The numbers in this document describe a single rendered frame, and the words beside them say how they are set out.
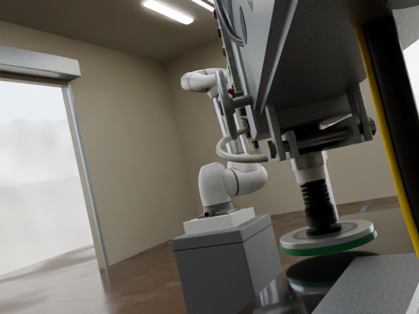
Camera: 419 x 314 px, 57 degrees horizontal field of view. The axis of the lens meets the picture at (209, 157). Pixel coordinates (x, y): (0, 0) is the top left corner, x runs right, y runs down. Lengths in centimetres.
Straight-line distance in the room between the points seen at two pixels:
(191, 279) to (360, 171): 605
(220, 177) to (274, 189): 622
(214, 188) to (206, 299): 55
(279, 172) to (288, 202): 64
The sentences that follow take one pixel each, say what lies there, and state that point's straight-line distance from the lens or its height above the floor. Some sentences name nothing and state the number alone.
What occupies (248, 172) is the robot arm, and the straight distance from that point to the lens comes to 208.
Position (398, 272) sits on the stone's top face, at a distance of 77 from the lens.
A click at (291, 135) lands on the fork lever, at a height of 110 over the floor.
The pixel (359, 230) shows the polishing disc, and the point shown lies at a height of 88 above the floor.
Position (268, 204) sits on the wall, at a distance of 829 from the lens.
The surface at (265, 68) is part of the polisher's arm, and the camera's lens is 50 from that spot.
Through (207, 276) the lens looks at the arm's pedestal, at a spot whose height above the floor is 60.
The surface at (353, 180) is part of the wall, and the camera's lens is 778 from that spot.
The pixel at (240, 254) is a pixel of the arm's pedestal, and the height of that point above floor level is 69.
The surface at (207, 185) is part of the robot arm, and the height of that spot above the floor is 103.
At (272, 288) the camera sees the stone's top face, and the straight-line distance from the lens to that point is 79.
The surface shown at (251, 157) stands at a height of 110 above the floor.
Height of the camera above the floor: 106
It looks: 3 degrees up
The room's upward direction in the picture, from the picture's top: 13 degrees counter-clockwise
